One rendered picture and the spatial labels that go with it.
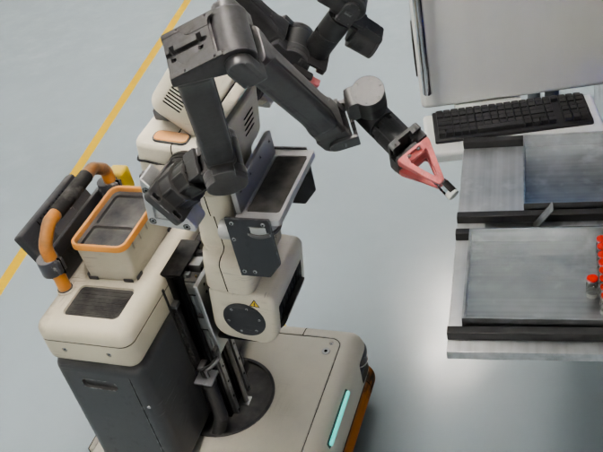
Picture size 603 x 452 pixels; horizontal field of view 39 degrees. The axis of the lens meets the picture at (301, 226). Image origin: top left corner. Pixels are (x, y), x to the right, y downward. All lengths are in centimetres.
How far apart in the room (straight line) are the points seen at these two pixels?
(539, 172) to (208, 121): 90
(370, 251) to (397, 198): 32
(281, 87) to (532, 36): 114
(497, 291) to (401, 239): 154
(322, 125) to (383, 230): 184
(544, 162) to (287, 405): 94
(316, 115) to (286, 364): 118
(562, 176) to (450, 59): 53
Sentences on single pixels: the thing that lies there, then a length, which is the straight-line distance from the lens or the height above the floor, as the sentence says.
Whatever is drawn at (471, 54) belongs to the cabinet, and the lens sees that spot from 235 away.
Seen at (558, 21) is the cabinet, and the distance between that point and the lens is 235.
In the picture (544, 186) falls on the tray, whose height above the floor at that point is 88.
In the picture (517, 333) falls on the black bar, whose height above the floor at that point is 90.
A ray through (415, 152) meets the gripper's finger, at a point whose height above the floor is 123.
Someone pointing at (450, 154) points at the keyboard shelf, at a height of 80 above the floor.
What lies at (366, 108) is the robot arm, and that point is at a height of 132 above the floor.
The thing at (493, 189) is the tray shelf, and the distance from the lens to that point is 197.
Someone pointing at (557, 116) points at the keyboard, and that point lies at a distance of 232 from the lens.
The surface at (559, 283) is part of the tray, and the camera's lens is 173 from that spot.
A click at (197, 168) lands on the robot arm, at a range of 154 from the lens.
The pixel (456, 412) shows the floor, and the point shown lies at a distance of 265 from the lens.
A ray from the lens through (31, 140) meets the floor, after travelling 458.
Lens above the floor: 207
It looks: 38 degrees down
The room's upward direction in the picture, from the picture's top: 14 degrees counter-clockwise
